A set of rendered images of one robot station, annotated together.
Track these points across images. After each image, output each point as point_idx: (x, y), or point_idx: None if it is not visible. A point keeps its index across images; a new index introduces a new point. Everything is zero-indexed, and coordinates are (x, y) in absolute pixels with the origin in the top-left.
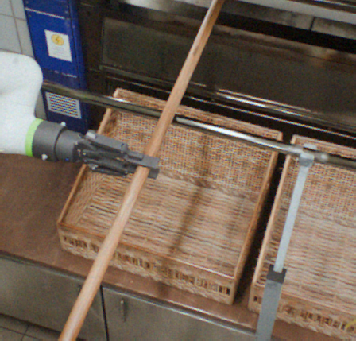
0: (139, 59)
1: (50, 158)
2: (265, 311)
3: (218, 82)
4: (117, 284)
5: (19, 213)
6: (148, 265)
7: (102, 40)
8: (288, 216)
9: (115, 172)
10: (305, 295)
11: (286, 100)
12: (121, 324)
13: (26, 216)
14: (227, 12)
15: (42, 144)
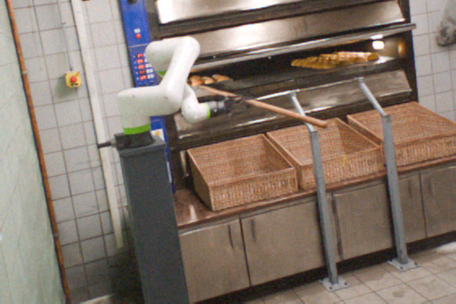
0: (194, 128)
1: (217, 110)
2: (317, 158)
3: (229, 122)
4: (247, 207)
5: (178, 214)
6: None
7: (175, 127)
8: (301, 112)
9: (240, 111)
10: None
11: (257, 117)
12: (254, 250)
13: (182, 213)
14: None
15: (212, 105)
